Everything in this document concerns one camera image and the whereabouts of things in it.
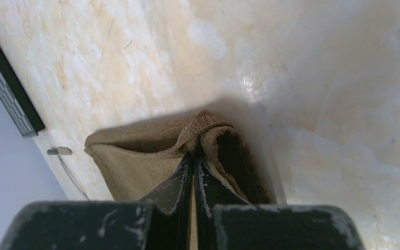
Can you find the silver metal fork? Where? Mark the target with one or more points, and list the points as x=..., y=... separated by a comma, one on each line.
x=64, y=151

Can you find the brown cloth napkin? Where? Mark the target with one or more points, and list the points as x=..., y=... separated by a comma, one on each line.
x=135, y=159

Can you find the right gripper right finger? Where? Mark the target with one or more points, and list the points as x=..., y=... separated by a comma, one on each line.
x=227, y=221

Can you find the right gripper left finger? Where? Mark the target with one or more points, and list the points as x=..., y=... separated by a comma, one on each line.
x=159, y=220

